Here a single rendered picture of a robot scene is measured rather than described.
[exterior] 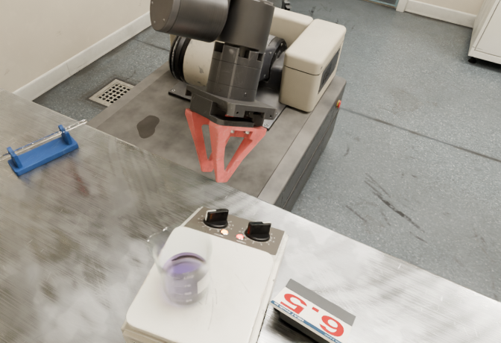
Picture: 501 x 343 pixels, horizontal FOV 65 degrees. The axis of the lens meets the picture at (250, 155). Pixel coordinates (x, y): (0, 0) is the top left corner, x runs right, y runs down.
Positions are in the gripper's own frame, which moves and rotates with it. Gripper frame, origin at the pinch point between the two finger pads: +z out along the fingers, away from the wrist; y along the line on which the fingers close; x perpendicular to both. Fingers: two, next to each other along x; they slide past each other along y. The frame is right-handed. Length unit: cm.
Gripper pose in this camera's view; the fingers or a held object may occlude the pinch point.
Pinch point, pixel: (215, 170)
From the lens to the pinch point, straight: 47.5
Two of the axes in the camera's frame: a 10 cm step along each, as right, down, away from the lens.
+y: 5.8, 3.3, -7.5
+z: -2.1, 9.4, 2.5
